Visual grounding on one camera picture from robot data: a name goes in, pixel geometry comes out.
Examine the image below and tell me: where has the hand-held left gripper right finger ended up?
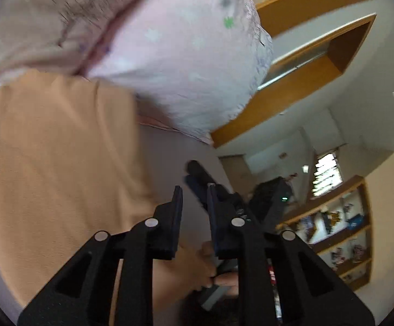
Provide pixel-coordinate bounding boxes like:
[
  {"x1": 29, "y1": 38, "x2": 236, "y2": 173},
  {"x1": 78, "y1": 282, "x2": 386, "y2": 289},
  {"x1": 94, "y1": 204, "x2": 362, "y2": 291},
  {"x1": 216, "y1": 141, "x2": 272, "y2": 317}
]
[{"x1": 206, "y1": 183, "x2": 376, "y2": 326}]

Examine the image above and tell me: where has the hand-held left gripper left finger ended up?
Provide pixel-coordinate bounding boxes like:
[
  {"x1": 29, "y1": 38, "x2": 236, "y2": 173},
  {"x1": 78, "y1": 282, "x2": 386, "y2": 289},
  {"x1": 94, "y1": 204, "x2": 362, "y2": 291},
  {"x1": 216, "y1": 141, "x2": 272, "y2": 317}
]
[{"x1": 17, "y1": 185, "x2": 184, "y2": 326}]

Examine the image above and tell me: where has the beige door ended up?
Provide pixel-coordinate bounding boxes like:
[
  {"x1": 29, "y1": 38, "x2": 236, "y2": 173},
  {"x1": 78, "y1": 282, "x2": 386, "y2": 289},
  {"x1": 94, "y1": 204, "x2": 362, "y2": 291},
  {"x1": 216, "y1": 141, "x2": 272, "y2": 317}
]
[{"x1": 219, "y1": 155, "x2": 252, "y2": 195}]

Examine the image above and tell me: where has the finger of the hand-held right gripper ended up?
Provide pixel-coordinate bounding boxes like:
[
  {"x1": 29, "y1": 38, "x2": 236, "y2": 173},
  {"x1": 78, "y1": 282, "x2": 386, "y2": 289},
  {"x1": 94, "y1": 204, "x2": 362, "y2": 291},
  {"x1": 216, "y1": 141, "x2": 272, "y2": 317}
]
[
  {"x1": 184, "y1": 175, "x2": 210, "y2": 212},
  {"x1": 187, "y1": 160, "x2": 232, "y2": 196}
]

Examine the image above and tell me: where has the wooden bookshelf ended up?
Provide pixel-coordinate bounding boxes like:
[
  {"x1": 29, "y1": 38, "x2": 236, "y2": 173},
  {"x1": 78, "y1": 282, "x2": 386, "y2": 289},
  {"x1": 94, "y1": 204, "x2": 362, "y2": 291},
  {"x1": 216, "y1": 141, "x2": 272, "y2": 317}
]
[{"x1": 274, "y1": 174, "x2": 374, "y2": 292}]

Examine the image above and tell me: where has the person's right forearm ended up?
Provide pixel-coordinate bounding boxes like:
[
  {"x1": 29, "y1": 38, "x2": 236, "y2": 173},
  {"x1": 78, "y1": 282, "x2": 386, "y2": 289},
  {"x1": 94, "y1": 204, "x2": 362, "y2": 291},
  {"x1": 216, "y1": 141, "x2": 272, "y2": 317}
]
[{"x1": 151, "y1": 247, "x2": 201, "y2": 315}]

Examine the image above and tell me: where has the peach cloth garment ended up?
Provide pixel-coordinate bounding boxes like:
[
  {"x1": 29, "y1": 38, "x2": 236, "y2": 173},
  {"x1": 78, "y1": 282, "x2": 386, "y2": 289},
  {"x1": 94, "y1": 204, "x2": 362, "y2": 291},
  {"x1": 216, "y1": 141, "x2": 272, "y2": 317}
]
[{"x1": 0, "y1": 69, "x2": 197, "y2": 308}]

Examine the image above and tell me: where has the pink patterned pillow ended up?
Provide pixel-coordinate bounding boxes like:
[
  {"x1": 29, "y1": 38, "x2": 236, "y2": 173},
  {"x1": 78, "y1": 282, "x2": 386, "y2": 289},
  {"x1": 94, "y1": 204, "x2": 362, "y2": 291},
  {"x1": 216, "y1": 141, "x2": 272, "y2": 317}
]
[{"x1": 0, "y1": 0, "x2": 275, "y2": 145}]

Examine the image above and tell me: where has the person's right hand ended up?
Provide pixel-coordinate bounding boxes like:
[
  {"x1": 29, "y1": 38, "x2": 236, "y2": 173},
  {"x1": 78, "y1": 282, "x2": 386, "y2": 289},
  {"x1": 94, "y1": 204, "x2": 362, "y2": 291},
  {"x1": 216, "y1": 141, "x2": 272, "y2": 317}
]
[{"x1": 189, "y1": 243, "x2": 240, "y2": 292}]

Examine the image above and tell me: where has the bright window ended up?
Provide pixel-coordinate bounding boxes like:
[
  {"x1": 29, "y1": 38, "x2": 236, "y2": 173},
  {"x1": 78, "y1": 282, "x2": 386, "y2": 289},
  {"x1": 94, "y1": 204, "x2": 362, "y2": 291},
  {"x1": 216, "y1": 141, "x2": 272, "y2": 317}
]
[{"x1": 311, "y1": 152, "x2": 343, "y2": 198}]

